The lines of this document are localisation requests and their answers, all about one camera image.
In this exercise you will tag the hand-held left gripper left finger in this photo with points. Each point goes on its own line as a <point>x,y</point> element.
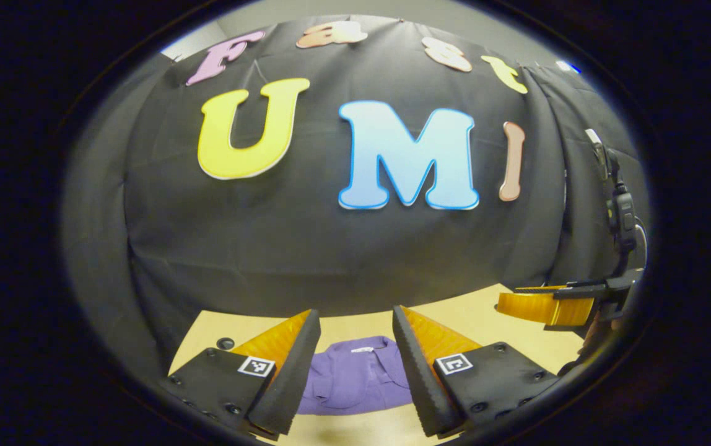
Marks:
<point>293,378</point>

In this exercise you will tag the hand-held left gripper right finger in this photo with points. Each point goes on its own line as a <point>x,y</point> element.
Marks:
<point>420,378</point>

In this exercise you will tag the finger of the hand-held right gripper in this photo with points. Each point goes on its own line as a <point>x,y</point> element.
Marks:
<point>541,306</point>

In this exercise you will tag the purple polo shirt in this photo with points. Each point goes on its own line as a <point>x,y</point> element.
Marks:
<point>355,378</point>

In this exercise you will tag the black table hole cap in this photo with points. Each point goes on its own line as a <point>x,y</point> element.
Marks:
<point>225,342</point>

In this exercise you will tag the small ceiling light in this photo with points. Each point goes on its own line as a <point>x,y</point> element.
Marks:
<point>569,67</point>

